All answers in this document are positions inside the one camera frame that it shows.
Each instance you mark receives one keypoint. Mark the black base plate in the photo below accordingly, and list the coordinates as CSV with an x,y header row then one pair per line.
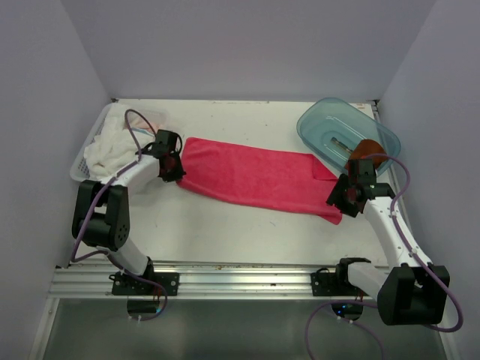
x,y
325,283
161,283

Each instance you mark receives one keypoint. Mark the blue and peach towel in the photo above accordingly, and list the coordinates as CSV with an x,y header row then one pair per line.
x,y
147,127

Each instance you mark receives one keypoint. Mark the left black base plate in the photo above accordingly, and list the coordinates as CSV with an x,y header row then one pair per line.
x,y
161,283

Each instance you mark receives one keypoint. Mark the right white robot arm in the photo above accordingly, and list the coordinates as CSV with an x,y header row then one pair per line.
x,y
413,292

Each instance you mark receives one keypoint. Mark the white towel in basket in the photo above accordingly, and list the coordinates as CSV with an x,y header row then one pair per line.
x,y
114,147

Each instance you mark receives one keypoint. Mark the aluminium mounting rail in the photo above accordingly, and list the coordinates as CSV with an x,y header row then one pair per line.
x,y
197,281

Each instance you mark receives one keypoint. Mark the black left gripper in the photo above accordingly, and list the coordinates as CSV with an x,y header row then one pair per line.
x,y
176,175

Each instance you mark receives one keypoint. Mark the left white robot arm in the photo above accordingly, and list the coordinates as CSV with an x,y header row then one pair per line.
x,y
101,220

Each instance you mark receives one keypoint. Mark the pink towel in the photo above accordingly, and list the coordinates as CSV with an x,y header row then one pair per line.
x,y
278,180

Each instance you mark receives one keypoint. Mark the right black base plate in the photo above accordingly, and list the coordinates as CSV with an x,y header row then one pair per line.
x,y
325,283

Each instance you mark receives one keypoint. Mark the white plastic basket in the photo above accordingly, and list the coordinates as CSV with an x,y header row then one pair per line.
x,y
79,171

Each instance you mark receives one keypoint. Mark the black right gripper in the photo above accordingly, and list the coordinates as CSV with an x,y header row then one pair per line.
x,y
335,197

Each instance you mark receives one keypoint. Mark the brown towel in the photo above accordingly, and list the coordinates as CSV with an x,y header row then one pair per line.
x,y
369,148

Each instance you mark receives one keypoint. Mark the blue transparent plastic tub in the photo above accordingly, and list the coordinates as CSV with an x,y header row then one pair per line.
x,y
332,129

